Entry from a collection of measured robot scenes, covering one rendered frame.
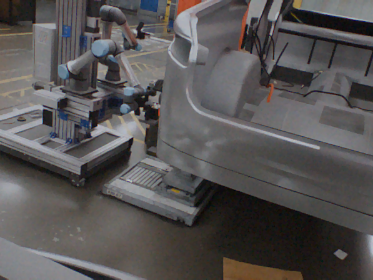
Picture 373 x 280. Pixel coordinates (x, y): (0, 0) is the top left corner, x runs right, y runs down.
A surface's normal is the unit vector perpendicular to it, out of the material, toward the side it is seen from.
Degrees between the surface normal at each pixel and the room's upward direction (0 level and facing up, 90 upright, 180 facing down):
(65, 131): 90
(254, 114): 22
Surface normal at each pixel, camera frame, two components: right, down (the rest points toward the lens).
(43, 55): -0.40, 0.28
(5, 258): 0.16, -0.92
